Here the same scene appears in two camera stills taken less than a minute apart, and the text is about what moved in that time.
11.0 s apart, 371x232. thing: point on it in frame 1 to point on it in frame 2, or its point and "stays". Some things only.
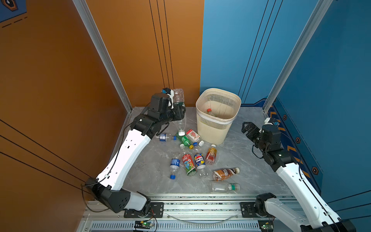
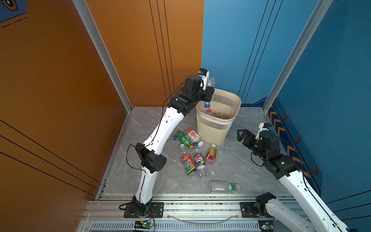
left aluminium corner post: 84,10 stays
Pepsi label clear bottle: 200,161 stays
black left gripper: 178,115 to 207,94
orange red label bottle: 211,154 stays
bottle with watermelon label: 194,137 stays
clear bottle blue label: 174,165 to 210,83
